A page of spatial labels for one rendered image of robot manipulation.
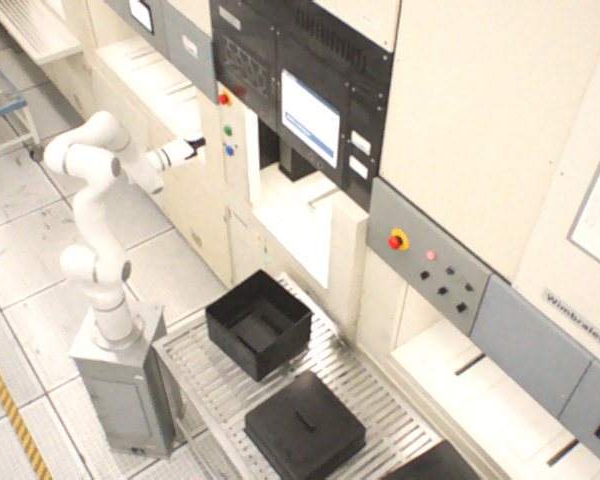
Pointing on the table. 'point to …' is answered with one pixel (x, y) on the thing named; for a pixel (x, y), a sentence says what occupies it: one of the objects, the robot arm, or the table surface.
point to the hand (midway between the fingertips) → (200, 142)
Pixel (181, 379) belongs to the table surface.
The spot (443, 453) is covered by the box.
